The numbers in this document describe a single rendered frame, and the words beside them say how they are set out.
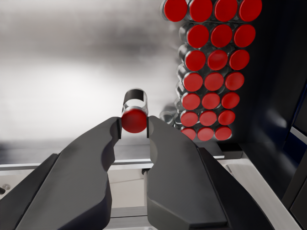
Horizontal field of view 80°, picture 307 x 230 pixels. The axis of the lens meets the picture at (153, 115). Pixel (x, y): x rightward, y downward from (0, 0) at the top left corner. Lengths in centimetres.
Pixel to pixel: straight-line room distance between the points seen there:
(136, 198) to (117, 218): 71
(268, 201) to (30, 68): 33
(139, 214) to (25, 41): 103
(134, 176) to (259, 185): 140
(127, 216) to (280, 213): 96
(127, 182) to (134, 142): 140
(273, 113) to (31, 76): 34
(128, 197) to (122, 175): 28
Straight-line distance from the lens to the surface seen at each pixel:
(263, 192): 29
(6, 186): 200
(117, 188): 175
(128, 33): 23
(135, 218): 115
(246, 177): 32
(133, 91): 16
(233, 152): 31
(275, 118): 34
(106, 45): 24
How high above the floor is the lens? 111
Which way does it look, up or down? 61 degrees down
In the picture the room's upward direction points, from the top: 173 degrees clockwise
